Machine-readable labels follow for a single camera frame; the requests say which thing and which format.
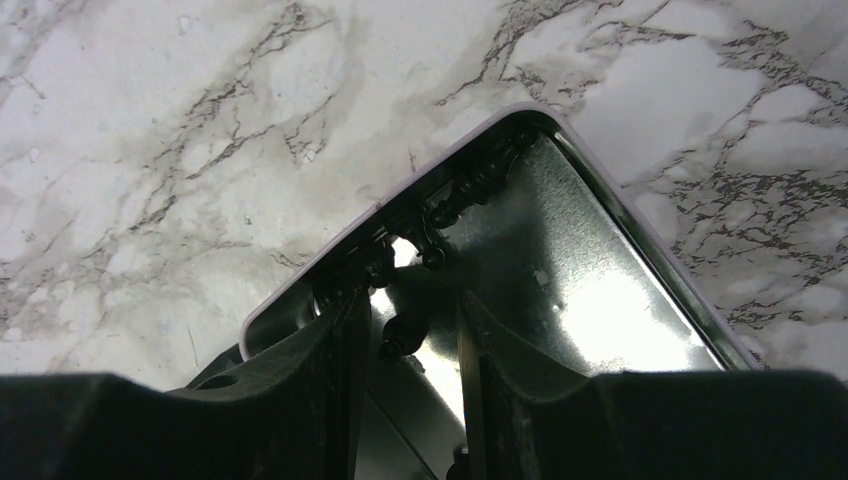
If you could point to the black chess pawn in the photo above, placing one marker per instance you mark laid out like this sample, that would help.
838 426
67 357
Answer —
475 184
432 256
402 336

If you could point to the white box of black pieces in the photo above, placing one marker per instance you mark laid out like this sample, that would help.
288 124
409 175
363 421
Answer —
562 258

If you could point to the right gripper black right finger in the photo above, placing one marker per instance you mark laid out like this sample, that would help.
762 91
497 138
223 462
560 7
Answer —
530 417

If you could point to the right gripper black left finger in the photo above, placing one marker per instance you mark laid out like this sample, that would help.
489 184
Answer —
291 412

